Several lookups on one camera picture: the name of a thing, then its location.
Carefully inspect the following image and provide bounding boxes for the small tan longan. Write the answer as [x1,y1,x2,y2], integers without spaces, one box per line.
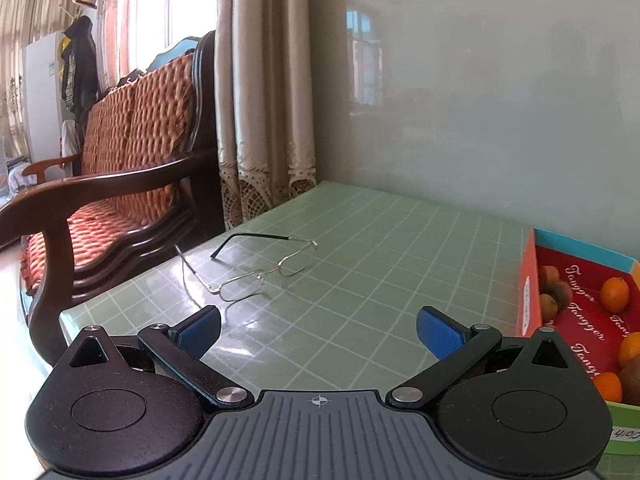
[539,294,559,323]

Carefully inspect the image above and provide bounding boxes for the beige lace curtain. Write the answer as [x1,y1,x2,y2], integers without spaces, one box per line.
[215,0,317,229]

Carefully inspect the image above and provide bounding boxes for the white refrigerator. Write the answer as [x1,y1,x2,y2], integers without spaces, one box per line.
[23,30,64,162]

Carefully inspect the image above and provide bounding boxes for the small brown longan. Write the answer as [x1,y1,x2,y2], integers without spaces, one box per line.
[538,264,560,292]

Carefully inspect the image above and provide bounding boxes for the orange tangerine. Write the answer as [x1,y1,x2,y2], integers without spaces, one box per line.
[617,332,640,370]
[592,372,624,403]
[600,278,630,313]

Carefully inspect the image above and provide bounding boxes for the brown kiwi fruit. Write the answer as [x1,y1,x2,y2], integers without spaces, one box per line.
[620,356,640,406]

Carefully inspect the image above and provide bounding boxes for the colourful cardboard box red inside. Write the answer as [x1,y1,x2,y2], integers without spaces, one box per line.
[516,229,639,456]

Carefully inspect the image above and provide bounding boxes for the wire frame eyeglasses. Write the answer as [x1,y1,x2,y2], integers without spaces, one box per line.
[175,232,319,304]

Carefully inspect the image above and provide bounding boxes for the dark hanging clothes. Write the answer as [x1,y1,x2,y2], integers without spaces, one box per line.
[61,15,99,122]

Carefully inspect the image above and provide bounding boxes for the wooden sofa orange cushions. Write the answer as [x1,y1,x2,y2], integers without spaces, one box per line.
[1,34,224,364]

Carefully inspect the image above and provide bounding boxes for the dark passion fruit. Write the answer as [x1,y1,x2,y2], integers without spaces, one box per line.
[546,281,573,311]

